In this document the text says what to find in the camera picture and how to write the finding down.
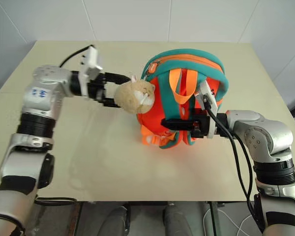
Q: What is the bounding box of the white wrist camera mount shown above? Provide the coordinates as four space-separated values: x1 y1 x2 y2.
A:
80 46 104 80
195 80 219 139

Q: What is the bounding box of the orange and teal backpack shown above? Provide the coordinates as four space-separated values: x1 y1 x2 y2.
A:
136 49 230 150

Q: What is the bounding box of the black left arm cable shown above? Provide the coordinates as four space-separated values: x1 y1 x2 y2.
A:
59 44 95 68

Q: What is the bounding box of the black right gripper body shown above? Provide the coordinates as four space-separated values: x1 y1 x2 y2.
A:
189 114 211 139

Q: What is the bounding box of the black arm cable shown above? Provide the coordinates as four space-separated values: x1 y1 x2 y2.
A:
203 95 264 233
59 44 95 68

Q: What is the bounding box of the brown metal table leg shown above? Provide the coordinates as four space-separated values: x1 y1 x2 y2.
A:
67 202 83 236

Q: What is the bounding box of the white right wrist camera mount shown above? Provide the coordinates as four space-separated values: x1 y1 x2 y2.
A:
195 80 219 139

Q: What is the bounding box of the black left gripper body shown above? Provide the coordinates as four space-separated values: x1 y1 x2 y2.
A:
87 71 110 107

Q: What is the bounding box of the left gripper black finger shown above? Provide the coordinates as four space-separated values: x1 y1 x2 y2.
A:
104 72 133 85
102 97 123 109

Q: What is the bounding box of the dark grey rounded shape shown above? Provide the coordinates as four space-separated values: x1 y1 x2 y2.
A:
164 202 195 236
101 206 129 236

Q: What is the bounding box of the black cable under table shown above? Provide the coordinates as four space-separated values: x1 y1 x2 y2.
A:
33 196 77 205

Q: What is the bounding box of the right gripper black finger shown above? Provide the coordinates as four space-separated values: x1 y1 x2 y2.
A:
161 118 194 125
163 123 194 131

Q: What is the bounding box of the thin white cable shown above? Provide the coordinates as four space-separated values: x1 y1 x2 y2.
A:
202 208 256 236

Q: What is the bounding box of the black table frame bar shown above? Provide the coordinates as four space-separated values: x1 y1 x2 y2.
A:
209 202 220 236

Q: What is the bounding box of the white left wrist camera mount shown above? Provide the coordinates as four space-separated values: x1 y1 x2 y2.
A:
80 46 104 80

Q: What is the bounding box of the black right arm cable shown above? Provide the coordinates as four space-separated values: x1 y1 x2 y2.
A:
203 95 264 233

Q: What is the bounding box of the beige plush hamster toy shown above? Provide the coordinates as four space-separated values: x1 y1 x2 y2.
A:
114 74 156 115

